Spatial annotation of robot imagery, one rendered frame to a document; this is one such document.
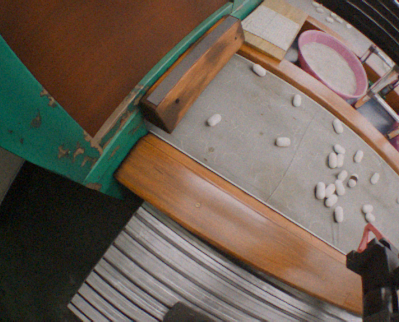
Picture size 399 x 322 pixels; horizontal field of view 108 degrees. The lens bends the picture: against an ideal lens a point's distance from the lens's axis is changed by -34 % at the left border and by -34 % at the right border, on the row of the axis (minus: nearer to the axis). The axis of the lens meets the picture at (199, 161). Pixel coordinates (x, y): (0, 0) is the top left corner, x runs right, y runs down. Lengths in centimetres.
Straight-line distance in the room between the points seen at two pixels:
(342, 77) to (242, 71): 35
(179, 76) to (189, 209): 23
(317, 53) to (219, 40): 39
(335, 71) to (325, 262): 54
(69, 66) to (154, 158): 25
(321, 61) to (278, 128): 33
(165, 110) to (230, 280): 39
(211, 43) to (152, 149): 23
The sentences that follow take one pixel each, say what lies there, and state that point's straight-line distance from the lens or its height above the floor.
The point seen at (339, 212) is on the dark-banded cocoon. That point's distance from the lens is 51.
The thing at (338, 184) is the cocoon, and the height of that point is 76.
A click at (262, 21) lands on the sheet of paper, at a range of 68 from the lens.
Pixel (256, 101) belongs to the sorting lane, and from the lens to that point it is 51.
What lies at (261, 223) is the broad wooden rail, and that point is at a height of 76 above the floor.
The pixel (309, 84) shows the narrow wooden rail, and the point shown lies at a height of 76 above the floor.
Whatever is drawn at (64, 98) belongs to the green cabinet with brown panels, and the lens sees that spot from 26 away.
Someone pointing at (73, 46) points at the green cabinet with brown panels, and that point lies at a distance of 24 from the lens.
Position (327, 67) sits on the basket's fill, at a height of 74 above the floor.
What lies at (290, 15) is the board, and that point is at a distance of 78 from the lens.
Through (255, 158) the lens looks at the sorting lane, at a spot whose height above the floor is 74.
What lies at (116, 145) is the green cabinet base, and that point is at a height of 82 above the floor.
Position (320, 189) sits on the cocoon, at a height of 76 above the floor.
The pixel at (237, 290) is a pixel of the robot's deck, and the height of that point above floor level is 67.
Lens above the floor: 116
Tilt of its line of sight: 74 degrees down
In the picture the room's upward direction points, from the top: 9 degrees clockwise
